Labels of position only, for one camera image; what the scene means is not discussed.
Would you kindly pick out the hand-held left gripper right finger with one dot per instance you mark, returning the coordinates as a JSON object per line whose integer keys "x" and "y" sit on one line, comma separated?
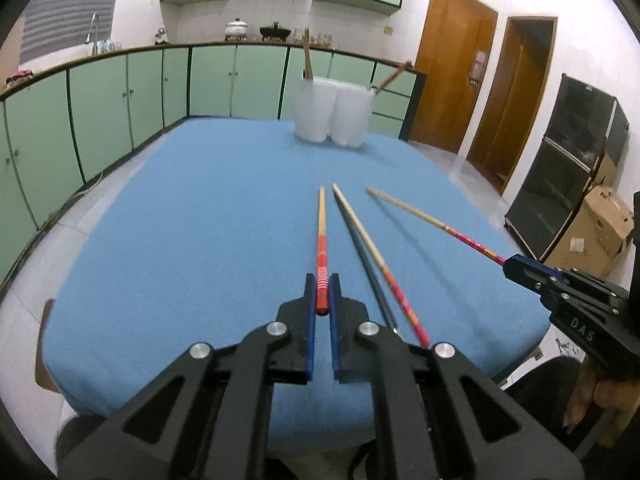
{"x": 336, "y": 320}

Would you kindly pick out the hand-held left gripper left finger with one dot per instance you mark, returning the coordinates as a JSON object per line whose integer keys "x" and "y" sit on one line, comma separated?
{"x": 311, "y": 320}

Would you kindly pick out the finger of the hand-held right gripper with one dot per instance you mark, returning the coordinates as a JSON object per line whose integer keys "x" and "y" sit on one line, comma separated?
{"x": 530, "y": 264}
{"x": 525, "y": 280}

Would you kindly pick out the black chopstick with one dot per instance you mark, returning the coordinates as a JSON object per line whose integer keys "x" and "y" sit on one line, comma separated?
{"x": 370, "y": 276}

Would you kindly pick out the red striped wooden chopstick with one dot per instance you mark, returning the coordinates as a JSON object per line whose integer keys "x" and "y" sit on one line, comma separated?
{"x": 322, "y": 260}

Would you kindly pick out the red patterned wooden chopstick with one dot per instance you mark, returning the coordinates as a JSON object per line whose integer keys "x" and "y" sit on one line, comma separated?
{"x": 380, "y": 260}
{"x": 435, "y": 222}

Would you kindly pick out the white plastic utensil holder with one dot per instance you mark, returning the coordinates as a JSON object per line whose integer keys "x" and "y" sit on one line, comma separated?
{"x": 320, "y": 110}

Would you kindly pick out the red-ended wooden chopstick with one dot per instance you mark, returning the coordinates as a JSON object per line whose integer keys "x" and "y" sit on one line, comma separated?
{"x": 395, "y": 75}

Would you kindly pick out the plain wooden chopstick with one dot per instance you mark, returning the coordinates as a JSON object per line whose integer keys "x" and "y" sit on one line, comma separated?
{"x": 307, "y": 60}

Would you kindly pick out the person's right hand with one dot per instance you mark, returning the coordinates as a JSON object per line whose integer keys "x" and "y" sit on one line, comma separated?
{"x": 582, "y": 400}

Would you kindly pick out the cardboard box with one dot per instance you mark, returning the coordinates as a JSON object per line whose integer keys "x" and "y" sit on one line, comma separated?
{"x": 595, "y": 230}

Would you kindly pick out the person's dark pants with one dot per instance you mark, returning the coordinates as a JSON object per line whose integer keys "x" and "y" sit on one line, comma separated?
{"x": 540, "y": 400}

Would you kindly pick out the black glass-front cabinet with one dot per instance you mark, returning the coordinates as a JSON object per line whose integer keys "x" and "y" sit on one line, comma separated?
{"x": 565, "y": 170}

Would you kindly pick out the flat cardboard sheet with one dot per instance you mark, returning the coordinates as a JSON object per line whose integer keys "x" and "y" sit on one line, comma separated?
{"x": 606, "y": 170}

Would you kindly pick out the blue tablecloth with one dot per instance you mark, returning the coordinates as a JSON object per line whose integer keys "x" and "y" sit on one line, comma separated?
{"x": 200, "y": 235}

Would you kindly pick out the green base cabinets with countertop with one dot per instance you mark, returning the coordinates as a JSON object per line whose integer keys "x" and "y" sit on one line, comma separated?
{"x": 215, "y": 80}

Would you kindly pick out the black wok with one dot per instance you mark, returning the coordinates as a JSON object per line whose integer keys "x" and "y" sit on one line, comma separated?
{"x": 275, "y": 32}

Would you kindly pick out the white cooking pot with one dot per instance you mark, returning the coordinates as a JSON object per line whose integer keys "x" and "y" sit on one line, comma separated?
{"x": 236, "y": 30}

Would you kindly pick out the small countertop object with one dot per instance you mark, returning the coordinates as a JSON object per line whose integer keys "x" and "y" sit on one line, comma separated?
{"x": 160, "y": 36}

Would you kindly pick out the bottles beside faucet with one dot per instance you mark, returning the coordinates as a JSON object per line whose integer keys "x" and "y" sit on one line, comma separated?
{"x": 109, "y": 46}

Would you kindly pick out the metal faucet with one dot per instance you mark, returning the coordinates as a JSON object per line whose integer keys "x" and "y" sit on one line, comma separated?
{"x": 95, "y": 25}

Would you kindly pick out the red cloth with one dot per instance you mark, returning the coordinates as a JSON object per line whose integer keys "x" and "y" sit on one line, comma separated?
{"x": 19, "y": 76}

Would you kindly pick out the grey window blind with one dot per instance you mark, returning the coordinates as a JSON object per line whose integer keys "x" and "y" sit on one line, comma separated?
{"x": 65, "y": 20}

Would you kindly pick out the beige board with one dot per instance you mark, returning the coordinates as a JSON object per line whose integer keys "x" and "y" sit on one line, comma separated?
{"x": 11, "y": 50}

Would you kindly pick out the wooden door with frame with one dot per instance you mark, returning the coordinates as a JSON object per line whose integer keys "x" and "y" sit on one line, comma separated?
{"x": 515, "y": 105}

